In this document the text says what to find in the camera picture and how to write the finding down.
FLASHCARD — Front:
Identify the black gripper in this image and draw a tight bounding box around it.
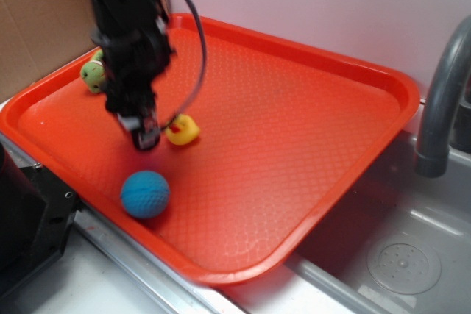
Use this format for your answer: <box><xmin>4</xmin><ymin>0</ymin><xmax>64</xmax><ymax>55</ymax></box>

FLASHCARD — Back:
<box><xmin>92</xmin><ymin>17</ymin><xmax>172</xmax><ymax>151</ymax></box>

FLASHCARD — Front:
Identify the yellow rubber duck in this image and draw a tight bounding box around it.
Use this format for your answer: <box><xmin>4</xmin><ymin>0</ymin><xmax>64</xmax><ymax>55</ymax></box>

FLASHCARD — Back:
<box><xmin>164</xmin><ymin>114</ymin><xmax>201</xmax><ymax>146</ymax></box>

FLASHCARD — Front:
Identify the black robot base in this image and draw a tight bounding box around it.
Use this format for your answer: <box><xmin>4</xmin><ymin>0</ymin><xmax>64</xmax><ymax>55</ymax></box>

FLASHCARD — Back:
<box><xmin>1</xmin><ymin>146</ymin><xmax>78</xmax><ymax>298</ymax></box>

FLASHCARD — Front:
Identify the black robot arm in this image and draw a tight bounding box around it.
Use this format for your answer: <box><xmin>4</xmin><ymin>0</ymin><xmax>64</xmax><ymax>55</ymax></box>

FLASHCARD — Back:
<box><xmin>84</xmin><ymin>0</ymin><xmax>172</xmax><ymax>151</ymax></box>

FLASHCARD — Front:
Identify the blue dimpled ball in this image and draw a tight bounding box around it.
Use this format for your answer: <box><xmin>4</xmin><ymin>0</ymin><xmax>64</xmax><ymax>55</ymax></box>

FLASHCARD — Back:
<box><xmin>120</xmin><ymin>171</ymin><xmax>170</xmax><ymax>219</ymax></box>

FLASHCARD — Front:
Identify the green plush turtle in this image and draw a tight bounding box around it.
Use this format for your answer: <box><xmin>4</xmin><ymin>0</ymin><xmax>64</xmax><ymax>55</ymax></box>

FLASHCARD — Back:
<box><xmin>80</xmin><ymin>49</ymin><xmax>106</xmax><ymax>94</ymax></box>

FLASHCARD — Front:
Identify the brown cardboard panel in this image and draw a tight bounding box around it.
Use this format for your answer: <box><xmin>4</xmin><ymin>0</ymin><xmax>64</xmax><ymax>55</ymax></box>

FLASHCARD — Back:
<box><xmin>1</xmin><ymin>0</ymin><xmax>99</xmax><ymax>101</ymax></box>

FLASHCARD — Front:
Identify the red plastic tray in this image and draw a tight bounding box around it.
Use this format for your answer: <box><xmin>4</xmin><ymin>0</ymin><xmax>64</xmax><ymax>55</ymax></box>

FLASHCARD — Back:
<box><xmin>1</xmin><ymin>19</ymin><xmax>419</xmax><ymax>287</ymax></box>

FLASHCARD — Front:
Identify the grey plastic sink basin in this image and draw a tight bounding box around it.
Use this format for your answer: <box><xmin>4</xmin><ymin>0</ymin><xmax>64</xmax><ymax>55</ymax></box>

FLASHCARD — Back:
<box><xmin>224</xmin><ymin>118</ymin><xmax>470</xmax><ymax>313</ymax></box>

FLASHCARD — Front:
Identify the grey toy faucet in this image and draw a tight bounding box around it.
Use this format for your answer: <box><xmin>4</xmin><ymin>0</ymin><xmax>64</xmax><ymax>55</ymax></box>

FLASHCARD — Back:
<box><xmin>414</xmin><ymin>17</ymin><xmax>470</xmax><ymax>178</ymax></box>

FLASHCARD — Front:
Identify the round sink drain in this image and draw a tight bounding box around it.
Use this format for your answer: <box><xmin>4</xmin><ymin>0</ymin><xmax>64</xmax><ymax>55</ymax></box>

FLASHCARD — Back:
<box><xmin>366</xmin><ymin>235</ymin><xmax>442</xmax><ymax>295</ymax></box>

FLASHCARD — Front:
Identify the black cable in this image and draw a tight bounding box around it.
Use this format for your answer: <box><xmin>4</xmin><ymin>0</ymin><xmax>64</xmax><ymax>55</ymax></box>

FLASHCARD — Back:
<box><xmin>139</xmin><ymin>0</ymin><xmax>208</xmax><ymax>127</ymax></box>

